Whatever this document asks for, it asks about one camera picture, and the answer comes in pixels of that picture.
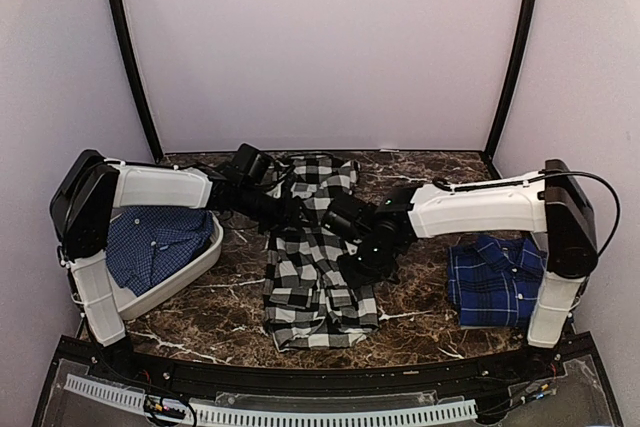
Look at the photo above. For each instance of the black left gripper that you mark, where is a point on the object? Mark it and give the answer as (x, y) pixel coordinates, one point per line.
(288, 215)

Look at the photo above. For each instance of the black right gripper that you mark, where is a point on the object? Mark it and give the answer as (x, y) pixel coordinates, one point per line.
(356, 279)

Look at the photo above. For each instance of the black white checked shirt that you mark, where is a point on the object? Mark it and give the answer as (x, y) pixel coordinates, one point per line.
(307, 303)

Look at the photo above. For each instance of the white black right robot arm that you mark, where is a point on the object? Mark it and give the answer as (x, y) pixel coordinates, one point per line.
(549, 202)

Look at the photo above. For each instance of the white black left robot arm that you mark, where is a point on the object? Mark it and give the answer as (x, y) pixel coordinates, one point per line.
(251, 183)

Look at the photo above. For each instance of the blue plaid folded shirt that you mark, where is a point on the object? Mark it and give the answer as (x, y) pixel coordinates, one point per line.
(494, 282)

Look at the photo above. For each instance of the small-check blue shirt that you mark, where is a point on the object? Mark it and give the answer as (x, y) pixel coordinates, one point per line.
(148, 244)

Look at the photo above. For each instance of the grey plastic bin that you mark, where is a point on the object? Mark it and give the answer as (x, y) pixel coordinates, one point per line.
(131, 306)

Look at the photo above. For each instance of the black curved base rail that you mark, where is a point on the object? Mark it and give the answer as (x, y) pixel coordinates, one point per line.
(567, 386)

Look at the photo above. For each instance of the white slotted cable duct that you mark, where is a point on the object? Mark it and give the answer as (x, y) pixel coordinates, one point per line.
(235, 409)

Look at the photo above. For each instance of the black corner frame post left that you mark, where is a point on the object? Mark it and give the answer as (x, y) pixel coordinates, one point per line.
(129, 60)

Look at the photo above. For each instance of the black corner frame post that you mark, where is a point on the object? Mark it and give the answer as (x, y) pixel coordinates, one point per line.
(129, 60)
(521, 35)

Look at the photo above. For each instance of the black corner frame post right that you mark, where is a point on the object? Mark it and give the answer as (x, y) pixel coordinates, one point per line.
(521, 35)

